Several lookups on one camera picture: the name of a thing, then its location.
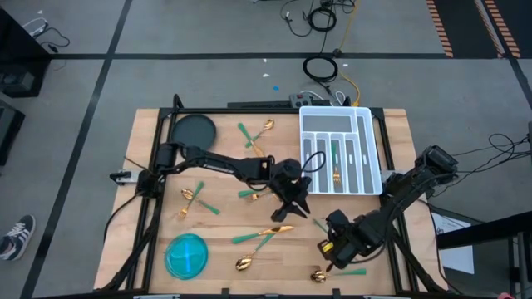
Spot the white paper sheet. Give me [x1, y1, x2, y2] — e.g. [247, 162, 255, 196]
[431, 211, 475, 275]

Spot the black furniture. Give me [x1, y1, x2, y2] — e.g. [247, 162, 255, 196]
[0, 97, 26, 167]

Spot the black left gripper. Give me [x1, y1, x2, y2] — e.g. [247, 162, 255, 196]
[268, 159, 313, 223]

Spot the black round plate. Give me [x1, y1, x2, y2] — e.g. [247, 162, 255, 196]
[170, 113, 218, 151]

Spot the yellow floor cable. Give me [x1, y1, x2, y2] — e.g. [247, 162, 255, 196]
[337, 0, 362, 108]

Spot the bundle of black cables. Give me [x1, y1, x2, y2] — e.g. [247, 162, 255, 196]
[431, 132, 532, 199]

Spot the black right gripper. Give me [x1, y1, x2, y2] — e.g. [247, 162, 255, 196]
[318, 209, 369, 274]

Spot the white cutlery tray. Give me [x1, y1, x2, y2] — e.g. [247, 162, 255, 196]
[298, 105, 384, 196]

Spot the loose black cable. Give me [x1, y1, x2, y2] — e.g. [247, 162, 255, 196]
[278, 0, 317, 38]

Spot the black cable with plug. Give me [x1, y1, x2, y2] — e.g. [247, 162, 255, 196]
[39, 25, 71, 54]

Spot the white cable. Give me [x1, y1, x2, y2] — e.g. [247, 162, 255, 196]
[299, 89, 348, 107]
[22, 17, 50, 38]

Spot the coiled black cable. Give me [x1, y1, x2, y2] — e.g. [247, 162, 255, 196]
[306, 6, 337, 33]
[302, 55, 340, 84]

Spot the black long bar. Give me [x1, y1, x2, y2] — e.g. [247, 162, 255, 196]
[227, 100, 292, 110]

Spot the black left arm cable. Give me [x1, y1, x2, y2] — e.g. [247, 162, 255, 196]
[299, 149, 328, 175]

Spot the black cabinet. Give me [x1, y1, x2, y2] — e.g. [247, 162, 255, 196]
[0, 7, 52, 99]

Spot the grey power strip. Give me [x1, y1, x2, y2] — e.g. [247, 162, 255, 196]
[288, 92, 315, 110]

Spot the black aluminium table frame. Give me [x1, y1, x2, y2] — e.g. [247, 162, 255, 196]
[95, 93, 448, 297]

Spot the gold spoon green handle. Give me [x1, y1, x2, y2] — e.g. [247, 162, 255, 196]
[310, 267, 368, 285]
[244, 118, 276, 150]
[180, 188, 221, 216]
[234, 232, 276, 272]

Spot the person's shoe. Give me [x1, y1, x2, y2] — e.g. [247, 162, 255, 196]
[0, 213, 37, 262]

